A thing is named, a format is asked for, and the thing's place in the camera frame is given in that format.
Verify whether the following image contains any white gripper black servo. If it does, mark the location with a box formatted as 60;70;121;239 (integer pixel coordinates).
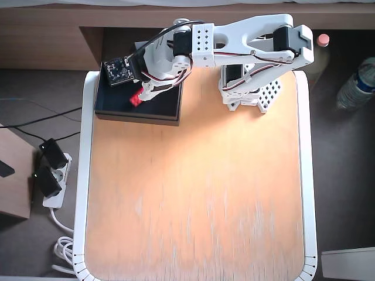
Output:
128;36;194;102

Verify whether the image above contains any red lego block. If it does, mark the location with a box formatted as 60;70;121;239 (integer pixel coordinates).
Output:
129;92;144;108

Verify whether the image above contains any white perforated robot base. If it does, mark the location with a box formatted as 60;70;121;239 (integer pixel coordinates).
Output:
218;63;285;115

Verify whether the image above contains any black open bin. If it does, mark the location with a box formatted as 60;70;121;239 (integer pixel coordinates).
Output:
94;66;184;127

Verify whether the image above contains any wooden table with white rim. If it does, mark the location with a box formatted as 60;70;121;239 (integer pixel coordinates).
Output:
73;70;318;281

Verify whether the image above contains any black power adapter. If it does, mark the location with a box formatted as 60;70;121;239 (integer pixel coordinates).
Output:
31;166;62;198
39;138;68;170

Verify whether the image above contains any brown wooden furniture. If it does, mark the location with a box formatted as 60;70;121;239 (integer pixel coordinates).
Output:
0;5;375;71

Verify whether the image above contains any white power strip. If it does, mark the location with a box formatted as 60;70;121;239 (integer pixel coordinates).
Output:
42;152;73;209

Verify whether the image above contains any black flat object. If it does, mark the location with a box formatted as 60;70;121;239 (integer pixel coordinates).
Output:
0;159;16;179

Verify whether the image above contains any pink capped bottle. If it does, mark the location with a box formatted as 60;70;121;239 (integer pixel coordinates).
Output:
309;33;332;86

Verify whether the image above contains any brown cardboard box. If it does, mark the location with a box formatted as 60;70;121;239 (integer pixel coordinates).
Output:
0;124;35;221

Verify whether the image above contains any clear plastic water bottle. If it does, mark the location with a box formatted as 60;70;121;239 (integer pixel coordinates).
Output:
336;57;375;111

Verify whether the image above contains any white flat box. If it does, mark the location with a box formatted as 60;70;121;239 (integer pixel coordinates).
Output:
320;246;375;279

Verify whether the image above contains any black camera circuit board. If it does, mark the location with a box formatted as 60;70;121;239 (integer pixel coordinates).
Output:
101;56;139;88

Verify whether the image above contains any black camera cable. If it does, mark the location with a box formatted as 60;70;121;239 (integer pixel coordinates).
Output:
127;19;206;59

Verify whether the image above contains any red white black servo wire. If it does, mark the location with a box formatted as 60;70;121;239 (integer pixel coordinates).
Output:
213;51;295;64

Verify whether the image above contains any black power cable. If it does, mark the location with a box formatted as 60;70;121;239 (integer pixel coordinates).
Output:
13;106;83;145

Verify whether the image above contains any white power cable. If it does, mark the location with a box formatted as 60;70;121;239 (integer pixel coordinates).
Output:
51;206;77;276

